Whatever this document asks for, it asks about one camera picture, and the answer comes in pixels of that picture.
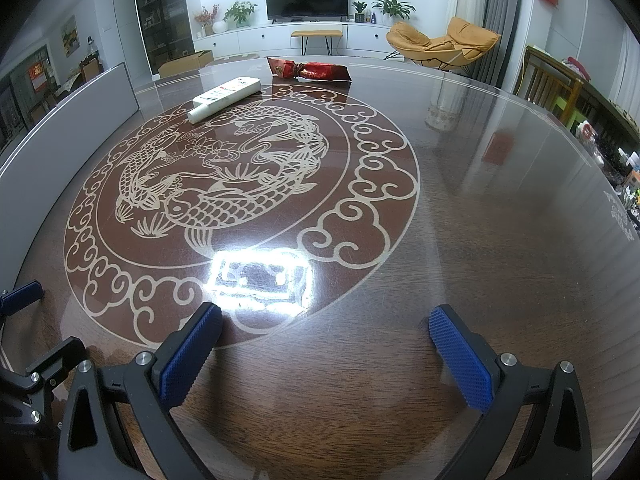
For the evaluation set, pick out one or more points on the orange lounge chair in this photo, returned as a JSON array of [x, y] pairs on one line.
[[440, 47]]

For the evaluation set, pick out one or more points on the framed landscape picture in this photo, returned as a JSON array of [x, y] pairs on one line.
[[70, 35]]

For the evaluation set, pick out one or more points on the white television cabinet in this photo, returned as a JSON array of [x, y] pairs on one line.
[[260, 40]]

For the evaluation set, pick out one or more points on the wooden bench with metal legs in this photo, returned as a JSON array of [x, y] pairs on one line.
[[317, 33]]

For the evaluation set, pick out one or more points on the white round vase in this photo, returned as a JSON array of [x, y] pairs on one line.
[[220, 26]]

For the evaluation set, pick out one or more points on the red foil packet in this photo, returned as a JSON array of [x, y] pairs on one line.
[[315, 70]]

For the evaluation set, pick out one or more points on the wooden dining chair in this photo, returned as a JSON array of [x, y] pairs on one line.
[[547, 80]]

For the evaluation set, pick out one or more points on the black flat television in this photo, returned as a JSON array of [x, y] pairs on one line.
[[306, 0]]

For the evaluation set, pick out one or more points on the red poster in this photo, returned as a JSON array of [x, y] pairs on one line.
[[38, 77]]

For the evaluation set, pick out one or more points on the broad-leaf potted plant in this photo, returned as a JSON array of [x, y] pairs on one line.
[[392, 6]]

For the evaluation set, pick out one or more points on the grey storage box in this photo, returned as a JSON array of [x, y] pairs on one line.
[[65, 120]]

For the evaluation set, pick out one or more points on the grey curtain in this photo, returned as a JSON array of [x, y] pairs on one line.
[[507, 20]]

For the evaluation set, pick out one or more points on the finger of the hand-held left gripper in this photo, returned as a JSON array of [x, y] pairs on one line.
[[55, 360], [22, 294]]

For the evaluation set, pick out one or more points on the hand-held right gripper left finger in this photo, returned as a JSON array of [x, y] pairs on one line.
[[192, 355]]

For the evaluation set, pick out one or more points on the bushy green potted plant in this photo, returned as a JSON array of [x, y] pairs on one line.
[[240, 12]]

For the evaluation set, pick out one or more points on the red flower bouquet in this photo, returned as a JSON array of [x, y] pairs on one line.
[[206, 15]]

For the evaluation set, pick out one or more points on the brown cardboard box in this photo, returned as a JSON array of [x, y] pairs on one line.
[[185, 65]]

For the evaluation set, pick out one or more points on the dark glass display cabinet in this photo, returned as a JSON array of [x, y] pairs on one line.
[[165, 15]]

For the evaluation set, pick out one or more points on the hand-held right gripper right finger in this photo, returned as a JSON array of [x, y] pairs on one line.
[[460, 360]]

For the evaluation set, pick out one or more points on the small potted plant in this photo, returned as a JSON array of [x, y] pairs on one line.
[[359, 10]]

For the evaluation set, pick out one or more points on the brown fish-patterned wooden desktop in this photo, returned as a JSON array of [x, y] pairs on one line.
[[475, 210]]

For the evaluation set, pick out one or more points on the cluttered wooden sideboard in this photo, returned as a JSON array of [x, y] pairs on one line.
[[610, 135]]

